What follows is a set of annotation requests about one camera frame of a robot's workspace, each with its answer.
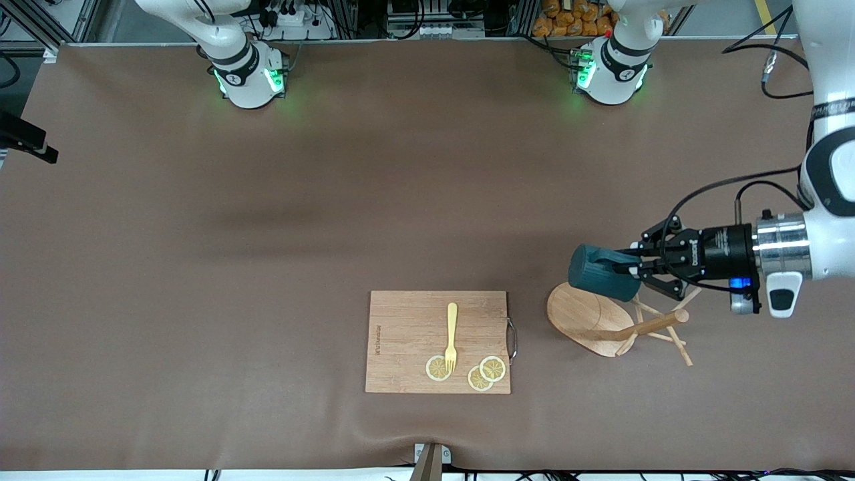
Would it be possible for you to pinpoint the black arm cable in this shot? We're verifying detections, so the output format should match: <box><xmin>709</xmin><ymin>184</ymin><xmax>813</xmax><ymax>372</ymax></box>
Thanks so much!
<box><xmin>0</xmin><ymin>50</ymin><xmax>22</xmax><ymax>89</ymax></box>
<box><xmin>668</xmin><ymin>7</ymin><xmax>814</xmax><ymax>295</ymax></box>

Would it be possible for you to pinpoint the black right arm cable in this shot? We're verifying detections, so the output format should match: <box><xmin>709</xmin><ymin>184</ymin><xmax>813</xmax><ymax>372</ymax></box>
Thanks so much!
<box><xmin>0</xmin><ymin>50</ymin><xmax>22</xmax><ymax>89</ymax></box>

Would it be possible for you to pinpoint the white power strip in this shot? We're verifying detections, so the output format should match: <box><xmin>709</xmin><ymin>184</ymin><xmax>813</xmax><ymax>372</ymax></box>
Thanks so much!
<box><xmin>257</xmin><ymin>0</ymin><xmax>335</xmax><ymax>41</ymax></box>

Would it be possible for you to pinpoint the yellow plastic fork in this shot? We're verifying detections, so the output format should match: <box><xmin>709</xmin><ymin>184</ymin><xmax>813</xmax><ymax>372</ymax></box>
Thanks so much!
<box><xmin>444</xmin><ymin>303</ymin><xmax>459</xmax><ymax>373</ymax></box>

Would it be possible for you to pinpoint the brown table mat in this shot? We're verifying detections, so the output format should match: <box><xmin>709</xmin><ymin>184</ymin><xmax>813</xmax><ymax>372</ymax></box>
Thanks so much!
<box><xmin>0</xmin><ymin>37</ymin><xmax>855</xmax><ymax>472</ymax></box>

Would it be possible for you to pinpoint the orange packaged goods pile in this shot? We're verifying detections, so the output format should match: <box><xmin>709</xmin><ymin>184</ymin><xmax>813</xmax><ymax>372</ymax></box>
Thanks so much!
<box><xmin>532</xmin><ymin>0</ymin><xmax>617</xmax><ymax>38</ymax></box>

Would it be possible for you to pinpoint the teal cup yellow inside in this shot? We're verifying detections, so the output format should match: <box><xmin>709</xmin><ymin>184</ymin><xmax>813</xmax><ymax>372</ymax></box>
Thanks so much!
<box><xmin>568</xmin><ymin>244</ymin><xmax>643</xmax><ymax>303</ymax></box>

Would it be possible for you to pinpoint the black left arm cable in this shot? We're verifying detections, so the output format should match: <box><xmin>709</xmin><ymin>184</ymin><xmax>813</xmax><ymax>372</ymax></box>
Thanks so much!
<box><xmin>668</xmin><ymin>7</ymin><xmax>814</xmax><ymax>295</ymax></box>

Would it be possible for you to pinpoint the grey metal camera bracket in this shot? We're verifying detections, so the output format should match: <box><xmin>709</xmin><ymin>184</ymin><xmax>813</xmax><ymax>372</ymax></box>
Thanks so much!
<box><xmin>409</xmin><ymin>442</ymin><xmax>452</xmax><ymax>481</ymax></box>

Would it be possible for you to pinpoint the wooden cup rack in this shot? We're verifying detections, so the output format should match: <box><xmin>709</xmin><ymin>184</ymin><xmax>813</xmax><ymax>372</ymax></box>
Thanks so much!
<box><xmin>546</xmin><ymin>281</ymin><xmax>703</xmax><ymax>367</ymax></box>

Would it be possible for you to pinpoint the aluminium frame profile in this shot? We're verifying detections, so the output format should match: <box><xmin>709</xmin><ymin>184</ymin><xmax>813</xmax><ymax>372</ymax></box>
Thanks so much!
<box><xmin>25</xmin><ymin>0</ymin><xmax>101</xmax><ymax>46</ymax></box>

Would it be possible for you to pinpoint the wooden cutting board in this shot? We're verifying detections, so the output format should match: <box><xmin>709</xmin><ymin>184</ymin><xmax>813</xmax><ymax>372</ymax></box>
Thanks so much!
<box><xmin>365</xmin><ymin>290</ymin><xmax>518</xmax><ymax>395</ymax></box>

